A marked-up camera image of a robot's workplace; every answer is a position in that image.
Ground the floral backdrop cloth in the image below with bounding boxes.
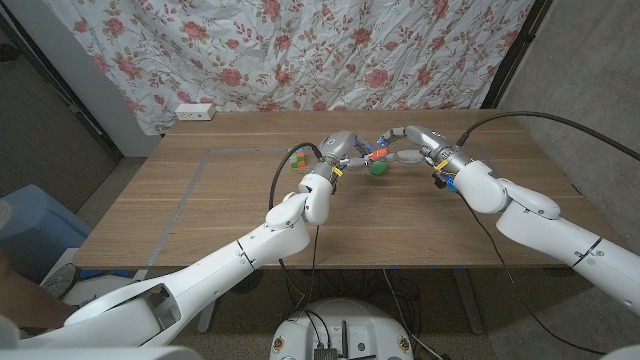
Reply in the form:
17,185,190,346
42,0,537,136

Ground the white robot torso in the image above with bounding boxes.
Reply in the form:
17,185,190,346
269,298,414,360

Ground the grey table leg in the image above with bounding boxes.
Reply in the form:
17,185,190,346
452,268,485,335

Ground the black round floor object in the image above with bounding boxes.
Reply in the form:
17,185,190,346
233,270,265,295

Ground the blue plastic bin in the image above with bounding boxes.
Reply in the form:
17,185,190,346
0,183,94,284

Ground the white table leg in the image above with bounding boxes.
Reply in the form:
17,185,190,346
197,299,217,335

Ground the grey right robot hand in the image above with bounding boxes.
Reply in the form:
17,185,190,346
375,124,469,172

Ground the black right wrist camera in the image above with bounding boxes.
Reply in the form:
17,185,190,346
432,169,459,194

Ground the white power strip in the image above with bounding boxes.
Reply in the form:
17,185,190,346
174,102,217,122

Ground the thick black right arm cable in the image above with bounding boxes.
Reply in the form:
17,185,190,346
454,110,640,162

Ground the person's leg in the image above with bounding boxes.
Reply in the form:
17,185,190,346
0,249,76,331

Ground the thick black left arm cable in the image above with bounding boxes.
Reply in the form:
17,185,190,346
268,142,325,312

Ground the grey sneaker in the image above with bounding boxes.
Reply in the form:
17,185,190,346
39,262,80,299

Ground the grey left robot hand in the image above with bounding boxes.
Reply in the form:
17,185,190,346
318,130,374,169

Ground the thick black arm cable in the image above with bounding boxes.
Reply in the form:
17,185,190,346
454,110,640,162
268,142,325,312

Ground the black backdrop pole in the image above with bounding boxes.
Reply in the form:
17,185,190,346
481,0,555,110

